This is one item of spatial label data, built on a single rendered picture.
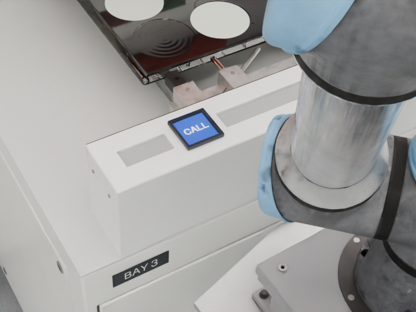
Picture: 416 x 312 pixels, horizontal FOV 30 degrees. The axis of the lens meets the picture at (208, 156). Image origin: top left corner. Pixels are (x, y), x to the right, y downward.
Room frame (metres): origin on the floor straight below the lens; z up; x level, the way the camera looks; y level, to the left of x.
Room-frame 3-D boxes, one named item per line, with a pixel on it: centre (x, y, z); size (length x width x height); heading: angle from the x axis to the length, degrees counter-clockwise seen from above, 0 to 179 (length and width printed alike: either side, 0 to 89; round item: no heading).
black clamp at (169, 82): (0.89, 0.06, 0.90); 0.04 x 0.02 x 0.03; 34
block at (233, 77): (0.88, -0.04, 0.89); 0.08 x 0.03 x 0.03; 34
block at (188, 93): (0.84, 0.02, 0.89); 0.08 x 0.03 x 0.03; 34
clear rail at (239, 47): (0.99, -0.05, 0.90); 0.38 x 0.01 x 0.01; 124
